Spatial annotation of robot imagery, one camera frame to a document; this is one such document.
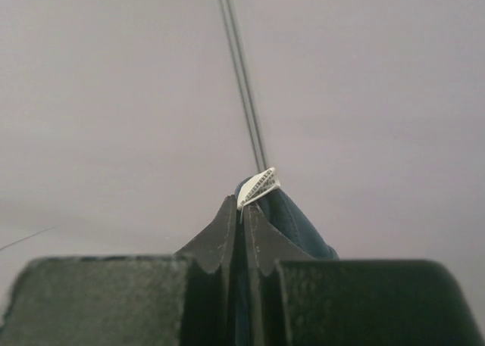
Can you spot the blue-grey t shirt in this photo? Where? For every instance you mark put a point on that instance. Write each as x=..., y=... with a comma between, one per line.
x=283, y=213

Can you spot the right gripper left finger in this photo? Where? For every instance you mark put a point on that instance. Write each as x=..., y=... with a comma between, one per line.
x=185, y=298

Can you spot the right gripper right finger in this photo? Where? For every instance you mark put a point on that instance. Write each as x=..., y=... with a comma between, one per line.
x=294, y=299

